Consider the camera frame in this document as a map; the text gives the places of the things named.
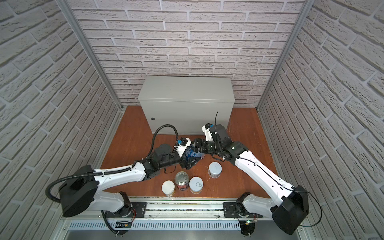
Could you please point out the white lid small can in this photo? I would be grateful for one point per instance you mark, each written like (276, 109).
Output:
(168, 188)

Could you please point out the plain lid silver can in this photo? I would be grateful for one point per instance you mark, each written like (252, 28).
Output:
(215, 170)

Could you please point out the aluminium corner post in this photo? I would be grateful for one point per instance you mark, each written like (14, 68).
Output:
(88, 49)
(306, 8)

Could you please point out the right aluminium corner post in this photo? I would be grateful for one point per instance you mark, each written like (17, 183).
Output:
(306, 8)

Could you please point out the front aluminium mounting rail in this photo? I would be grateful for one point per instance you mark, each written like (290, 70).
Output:
(151, 208)

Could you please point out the perforated white vent strip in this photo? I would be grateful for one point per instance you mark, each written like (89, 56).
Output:
(152, 225)

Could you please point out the dark tomato label can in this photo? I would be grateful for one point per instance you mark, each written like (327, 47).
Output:
(182, 181)

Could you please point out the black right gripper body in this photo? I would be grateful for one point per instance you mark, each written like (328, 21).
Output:
(212, 148)

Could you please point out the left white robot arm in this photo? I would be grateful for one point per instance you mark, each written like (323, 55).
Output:
(138, 172)

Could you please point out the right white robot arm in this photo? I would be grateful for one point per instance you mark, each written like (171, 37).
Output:
(287, 205)

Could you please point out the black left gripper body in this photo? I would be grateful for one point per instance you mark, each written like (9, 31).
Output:
(175, 159)

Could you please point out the left aluminium corner post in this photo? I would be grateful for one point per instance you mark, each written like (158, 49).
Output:
(88, 49)

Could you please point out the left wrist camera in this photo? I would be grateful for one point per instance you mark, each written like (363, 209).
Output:
(183, 145)

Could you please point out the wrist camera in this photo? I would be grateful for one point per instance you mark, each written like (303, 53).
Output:
(183, 145)
(208, 130)

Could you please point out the grey metal cabinet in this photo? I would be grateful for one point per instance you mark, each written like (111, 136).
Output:
(187, 103)

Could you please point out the blue label tin can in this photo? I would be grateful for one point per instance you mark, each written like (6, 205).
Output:
(189, 153)

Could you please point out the yellow label pull-tab can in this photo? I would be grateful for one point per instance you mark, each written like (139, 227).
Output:
(196, 185)

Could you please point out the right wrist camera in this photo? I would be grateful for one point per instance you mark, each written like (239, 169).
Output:
(208, 130)

